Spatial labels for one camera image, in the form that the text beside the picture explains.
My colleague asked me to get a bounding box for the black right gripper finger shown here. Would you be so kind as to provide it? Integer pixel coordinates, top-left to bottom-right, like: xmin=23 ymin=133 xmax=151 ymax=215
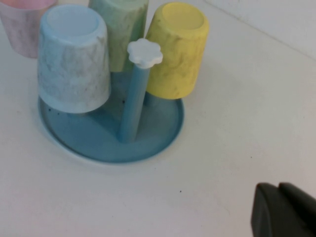
xmin=250 ymin=182 xmax=316 ymax=237

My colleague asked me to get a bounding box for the pink marbled plastic cup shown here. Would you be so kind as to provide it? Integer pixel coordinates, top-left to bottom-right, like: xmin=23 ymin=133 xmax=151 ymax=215
xmin=0 ymin=0 xmax=59 ymax=59

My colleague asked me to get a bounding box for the yellow marbled plastic cup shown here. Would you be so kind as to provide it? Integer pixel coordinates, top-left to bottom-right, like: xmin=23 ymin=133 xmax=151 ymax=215
xmin=145 ymin=1 xmax=210 ymax=100

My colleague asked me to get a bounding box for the blue round cup stand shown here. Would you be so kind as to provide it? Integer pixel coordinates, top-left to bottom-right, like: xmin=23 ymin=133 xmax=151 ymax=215
xmin=37 ymin=38 xmax=186 ymax=165

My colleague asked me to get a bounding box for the green marbled plastic cup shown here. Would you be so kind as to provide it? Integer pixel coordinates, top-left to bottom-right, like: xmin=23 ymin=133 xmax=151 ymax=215
xmin=88 ymin=0 xmax=149 ymax=74

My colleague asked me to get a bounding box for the blue marbled plastic cup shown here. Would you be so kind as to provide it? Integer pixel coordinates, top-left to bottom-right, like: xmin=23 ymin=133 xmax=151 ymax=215
xmin=37 ymin=4 xmax=111 ymax=114

